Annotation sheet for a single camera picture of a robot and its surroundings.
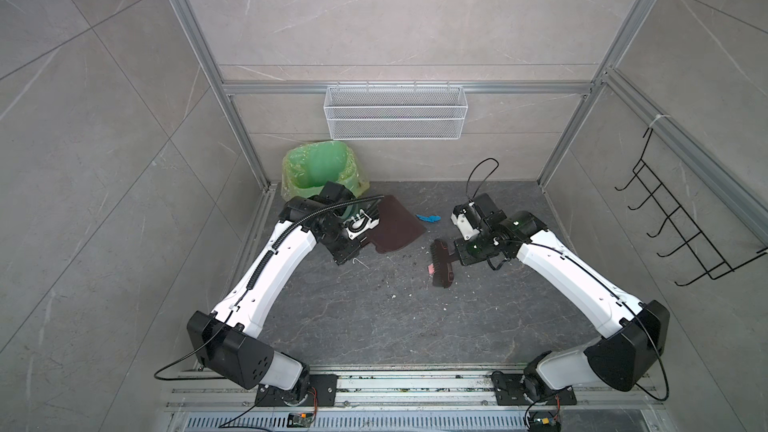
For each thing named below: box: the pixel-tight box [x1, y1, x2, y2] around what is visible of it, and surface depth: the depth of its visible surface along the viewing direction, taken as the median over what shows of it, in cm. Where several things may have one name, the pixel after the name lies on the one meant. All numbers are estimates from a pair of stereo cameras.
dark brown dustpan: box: [367, 195, 427, 253], surface depth 78 cm
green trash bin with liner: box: [281, 141, 370, 201], surface depth 98 cm
